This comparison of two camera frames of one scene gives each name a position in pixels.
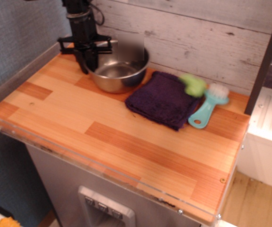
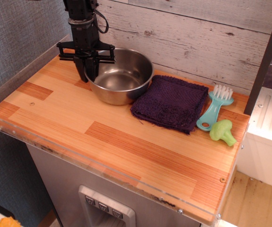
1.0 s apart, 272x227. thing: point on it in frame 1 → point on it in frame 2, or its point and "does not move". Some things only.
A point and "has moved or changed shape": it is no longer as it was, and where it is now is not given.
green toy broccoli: (195, 86) → (222, 130)
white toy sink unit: (263, 157) does not move
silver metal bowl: (123, 69) has moved or changed shape
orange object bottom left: (9, 222) does not move
